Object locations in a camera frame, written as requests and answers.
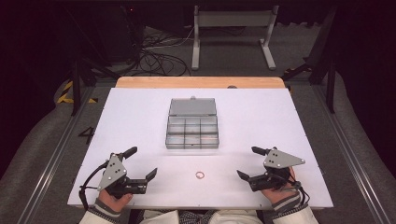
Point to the dark equipment case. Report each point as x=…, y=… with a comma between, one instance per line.
x=121, y=34

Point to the person's right hand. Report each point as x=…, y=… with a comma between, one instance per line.
x=281, y=192

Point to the yellow floor tape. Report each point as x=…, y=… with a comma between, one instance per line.
x=63, y=96

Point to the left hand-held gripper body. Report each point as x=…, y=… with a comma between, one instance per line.
x=112, y=171

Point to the person's left hand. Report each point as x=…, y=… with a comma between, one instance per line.
x=114, y=200

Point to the metal floor rail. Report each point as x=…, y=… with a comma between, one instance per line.
x=53, y=155
x=351, y=155

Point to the white metal stand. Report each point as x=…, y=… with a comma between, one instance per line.
x=233, y=19

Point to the white table board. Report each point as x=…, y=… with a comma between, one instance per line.
x=249, y=124

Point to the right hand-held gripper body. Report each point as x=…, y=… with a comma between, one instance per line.
x=275, y=168

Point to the black metal stand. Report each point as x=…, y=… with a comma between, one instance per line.
x=330, y=84
x=76, y=84

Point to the clear plastic compartment box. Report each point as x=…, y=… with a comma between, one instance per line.
x=192, y=127

